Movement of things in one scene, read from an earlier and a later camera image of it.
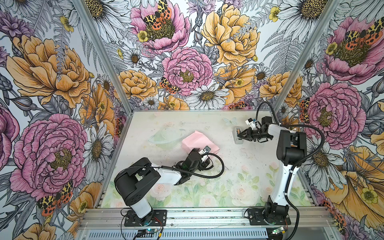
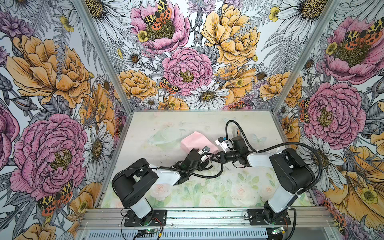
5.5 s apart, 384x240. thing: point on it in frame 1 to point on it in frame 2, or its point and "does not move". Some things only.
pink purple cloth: x=197 y=140 does not move
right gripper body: x=253 y=134 to x=230 y=156
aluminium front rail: x=200 y=218 does not move
